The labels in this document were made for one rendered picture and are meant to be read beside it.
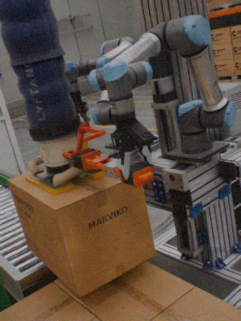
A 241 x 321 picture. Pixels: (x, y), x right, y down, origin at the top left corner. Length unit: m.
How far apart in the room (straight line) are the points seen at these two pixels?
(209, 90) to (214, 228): 0.95
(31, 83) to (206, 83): 0.71
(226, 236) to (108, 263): 1.01
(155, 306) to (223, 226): 0.87
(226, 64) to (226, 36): 0.63
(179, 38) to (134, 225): 0.78
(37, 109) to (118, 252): 0.68
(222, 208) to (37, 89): 1.31
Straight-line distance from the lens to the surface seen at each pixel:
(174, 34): 1.58
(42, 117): 1.65
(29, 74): 1.64
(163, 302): 1.76
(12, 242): 2.64
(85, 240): 1.59
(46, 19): 1.65
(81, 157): 1.51
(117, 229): 1.65
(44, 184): 1.73
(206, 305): 1.72
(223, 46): 9.93
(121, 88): 1.18
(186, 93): 2.06
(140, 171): 1.22
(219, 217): 2.39
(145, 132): 1.17
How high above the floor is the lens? 1.64
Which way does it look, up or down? 18 degrees down
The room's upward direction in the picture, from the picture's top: 12 degrees counter-clockwise
